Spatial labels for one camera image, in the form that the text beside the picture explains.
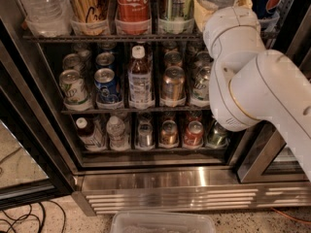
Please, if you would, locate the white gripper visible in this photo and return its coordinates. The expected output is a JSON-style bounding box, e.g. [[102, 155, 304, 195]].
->
[[193, 0, 265, 62]]

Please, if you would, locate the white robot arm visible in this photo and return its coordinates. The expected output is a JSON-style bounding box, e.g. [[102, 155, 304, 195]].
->
[[194, 0, 311, 180]]

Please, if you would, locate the gold can middle shelf front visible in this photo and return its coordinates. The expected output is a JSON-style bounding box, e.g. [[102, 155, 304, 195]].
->
[[160, 66, 186, 107]]

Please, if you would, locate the gold can shelf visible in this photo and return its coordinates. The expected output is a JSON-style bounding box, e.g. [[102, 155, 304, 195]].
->
[[159, 120, 178, 148], [160, 66, 186, 107], [71, 0, 106, 36]]

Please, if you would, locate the brown tea bottle white cap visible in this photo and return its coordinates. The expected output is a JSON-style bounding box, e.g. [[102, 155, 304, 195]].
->
[[127, 45, 153, 109]]

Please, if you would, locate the green can bottom shelf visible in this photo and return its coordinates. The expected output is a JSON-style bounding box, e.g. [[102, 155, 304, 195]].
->
[[207, 121, 228, 149]]

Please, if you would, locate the gold can bottom shelf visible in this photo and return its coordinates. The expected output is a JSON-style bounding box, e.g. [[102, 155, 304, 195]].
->
[[159, 120, 178, 148]]

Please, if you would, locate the red can bottom shelf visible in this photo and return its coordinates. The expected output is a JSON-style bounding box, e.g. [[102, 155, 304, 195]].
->
[[183, 120, 204, 147]]

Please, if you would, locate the gold can top shelf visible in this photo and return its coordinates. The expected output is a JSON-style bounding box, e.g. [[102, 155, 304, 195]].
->
[[71, 0, 106, 36]]

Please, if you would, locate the blue can middle shelf front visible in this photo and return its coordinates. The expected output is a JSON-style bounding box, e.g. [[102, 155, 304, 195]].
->
[[94, 68, 123, 109]]

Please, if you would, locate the stainless steel drinks fridge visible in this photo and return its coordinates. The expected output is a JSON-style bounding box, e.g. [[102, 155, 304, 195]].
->
[[0, 0, 311, 216]]

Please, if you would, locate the silver can bottom shelf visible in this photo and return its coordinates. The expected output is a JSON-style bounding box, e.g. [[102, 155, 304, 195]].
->
[[136, 122, 155, 150]]

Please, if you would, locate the small water bottle bottom shelf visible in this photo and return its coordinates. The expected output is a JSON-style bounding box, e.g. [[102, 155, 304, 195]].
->
[[106, 116, 130, 151]]

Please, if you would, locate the brown bottle bottom left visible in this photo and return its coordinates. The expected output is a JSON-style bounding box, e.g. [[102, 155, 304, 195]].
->
[[76, 117, 105, 151]]

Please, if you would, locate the left glass fridge door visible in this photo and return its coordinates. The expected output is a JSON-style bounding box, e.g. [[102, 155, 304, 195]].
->
[[0, 42, 76, 211]]

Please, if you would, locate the green silver tall can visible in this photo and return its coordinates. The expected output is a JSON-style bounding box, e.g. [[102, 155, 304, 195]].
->
[[159, 0, 193, 34]]

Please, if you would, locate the silver can second row right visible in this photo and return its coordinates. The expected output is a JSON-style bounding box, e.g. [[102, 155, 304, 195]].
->
[[194, 50, 212, 68]]

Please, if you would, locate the gold can second row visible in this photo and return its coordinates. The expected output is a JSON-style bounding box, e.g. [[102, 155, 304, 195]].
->
[[164, 51, 183, 68]]

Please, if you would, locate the red Coca-Cola can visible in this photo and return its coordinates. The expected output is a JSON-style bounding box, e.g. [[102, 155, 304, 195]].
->
[[117, 0, 150, 35]]

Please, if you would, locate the green white can middle right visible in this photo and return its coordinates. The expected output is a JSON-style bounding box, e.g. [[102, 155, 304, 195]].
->
[[191, 66, 211, 102]]

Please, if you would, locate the green white can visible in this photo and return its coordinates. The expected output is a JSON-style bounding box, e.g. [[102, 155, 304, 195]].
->
[[191, 66, 211, 102], [59, 69, 92, 112]]

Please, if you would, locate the blue can second row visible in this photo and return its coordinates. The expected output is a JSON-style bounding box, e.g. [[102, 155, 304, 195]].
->
[[95, 52, 116, 70]]

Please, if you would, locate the silver can behind left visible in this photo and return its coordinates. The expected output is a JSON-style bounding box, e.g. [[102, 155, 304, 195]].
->
[[62, 53, 86, 73]]

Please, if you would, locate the green white can front left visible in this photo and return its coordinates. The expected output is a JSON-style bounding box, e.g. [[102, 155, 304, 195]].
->
[[59, 69, 92, 112]]

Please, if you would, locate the clear plastic bin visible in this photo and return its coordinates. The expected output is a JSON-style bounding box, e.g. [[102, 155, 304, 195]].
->
[[110, 211, 216, 233]]

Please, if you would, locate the orange cable on floor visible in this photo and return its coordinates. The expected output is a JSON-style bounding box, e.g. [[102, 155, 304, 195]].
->
[[270, 207, 311, 225]]

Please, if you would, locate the black cable on floor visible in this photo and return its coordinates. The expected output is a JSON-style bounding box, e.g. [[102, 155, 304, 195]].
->
[[0, 200, 67, 233]]

